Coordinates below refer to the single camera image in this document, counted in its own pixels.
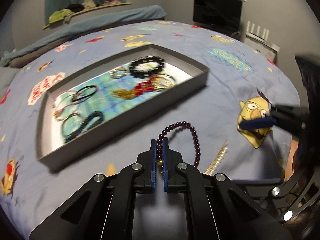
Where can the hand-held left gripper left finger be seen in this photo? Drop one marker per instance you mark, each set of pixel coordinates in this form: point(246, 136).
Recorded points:
point(153, 165)

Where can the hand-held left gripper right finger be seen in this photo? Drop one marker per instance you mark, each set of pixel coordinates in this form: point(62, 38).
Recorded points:
point(165, 165)

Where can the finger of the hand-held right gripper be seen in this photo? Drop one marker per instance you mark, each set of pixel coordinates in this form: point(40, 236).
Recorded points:
point(300, 195)
point(255, 125)

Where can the grey cardboard box tray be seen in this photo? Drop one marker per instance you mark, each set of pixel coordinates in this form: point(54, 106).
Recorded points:
point(125, 127)

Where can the red bead tassel pendant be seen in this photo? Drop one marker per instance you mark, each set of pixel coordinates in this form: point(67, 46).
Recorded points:
point(140, 90)

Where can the thin metal bangles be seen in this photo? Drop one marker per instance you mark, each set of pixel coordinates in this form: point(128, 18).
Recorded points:
point(162, 83)

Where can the person's leg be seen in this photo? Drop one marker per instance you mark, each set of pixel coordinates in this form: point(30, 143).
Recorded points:
point(293, 160)

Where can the white router with antennas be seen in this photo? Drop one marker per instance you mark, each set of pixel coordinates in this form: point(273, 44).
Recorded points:
point(260, 37)

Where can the green printed paper sheet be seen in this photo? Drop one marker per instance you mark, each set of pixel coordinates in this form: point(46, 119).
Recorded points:
point(110, 97)

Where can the black flat screen monitor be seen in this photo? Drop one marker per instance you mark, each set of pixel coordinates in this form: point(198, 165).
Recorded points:
point(217, 11)

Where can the teal blanket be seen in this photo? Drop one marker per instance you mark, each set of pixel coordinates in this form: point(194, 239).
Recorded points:
point(100, 21)

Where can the wooden window sill shelf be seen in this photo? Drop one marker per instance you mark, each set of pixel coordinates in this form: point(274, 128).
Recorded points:
point(100, 8)

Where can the grey blanket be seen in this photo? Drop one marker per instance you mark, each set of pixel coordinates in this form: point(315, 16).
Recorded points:
point(22, 62)

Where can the pink cloth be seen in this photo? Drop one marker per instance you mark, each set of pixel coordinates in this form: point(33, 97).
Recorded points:
point(112, 2)

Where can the beige cloth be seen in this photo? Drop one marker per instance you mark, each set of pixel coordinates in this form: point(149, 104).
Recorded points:
point(88, 3)

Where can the black cloth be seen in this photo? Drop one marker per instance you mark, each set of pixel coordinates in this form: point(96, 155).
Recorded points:
point(75, 7)

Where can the green cloth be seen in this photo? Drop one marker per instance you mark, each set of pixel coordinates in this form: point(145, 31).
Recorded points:
point(58, 16)

